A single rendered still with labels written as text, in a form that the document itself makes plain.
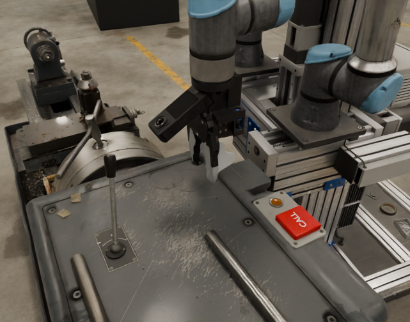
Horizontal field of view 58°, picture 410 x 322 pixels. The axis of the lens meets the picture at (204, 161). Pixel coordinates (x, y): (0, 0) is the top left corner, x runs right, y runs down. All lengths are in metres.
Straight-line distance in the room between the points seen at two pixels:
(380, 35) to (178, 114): 0.54
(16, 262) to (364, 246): 1.95
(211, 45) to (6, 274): 2.05
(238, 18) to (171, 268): 0.41
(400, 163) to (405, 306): 1.15
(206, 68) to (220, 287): 0.35
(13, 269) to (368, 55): 2.09
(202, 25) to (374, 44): 0.51
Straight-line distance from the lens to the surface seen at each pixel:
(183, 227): 0.69
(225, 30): 0.59
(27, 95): 2.16
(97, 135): 0.93
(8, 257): 2.51
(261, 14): 0.63
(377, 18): 0.96
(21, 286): 2.34
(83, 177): 0.90
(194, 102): 0.63
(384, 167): 1.25
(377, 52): 0.99
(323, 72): 1.08
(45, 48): 2.01
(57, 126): 1.61
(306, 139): 1.11
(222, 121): 0.66
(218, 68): 0.60
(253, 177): 0.80
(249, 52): 1.52
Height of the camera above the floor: 1.77
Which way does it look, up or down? 38 degrees down
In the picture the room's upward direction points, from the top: straight up
